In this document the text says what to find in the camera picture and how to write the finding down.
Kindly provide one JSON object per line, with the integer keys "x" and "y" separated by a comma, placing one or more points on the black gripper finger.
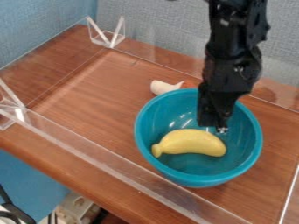
{"x": 223, "y": 103}
{"x": 207, "y": 108}

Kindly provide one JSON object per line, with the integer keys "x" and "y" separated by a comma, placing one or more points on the white power strip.
{"x": 77, "y": 210}

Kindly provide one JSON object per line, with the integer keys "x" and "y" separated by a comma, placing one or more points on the clear acrylic back barrier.
{"x": 267, "y": 89}

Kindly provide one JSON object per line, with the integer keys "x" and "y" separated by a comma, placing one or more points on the clear acrylic barrier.
{"x": 267, "y": 89}
{"x": 146, "y": 181}

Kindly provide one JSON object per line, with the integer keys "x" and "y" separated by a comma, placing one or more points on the clear acrylic corner bracket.
{"x": 107, "y": 38}

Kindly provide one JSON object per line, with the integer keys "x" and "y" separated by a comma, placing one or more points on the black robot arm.
{"x": 238, "y": 26}

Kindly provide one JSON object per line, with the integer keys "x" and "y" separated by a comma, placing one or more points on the small orange object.
{"x": 189, "y": 84}

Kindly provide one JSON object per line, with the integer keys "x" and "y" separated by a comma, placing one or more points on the clear acrylic front barrier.
{"x": 146, "y": 181}

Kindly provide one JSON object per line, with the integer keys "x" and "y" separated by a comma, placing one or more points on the yellow toy banana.
{"x": 190, "y": 141}

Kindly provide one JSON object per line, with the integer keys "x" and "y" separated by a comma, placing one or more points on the white toy object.
{"x": 161, "y": 87}

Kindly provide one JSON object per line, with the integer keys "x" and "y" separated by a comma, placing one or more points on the blue plastic bowl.
{"x": 173, "y": 111}

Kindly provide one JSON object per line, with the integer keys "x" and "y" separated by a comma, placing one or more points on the black chair part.
{"x": 11, "y": 214}

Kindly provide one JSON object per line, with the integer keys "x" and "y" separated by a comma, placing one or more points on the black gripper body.
{"x": 230, "y": 75}

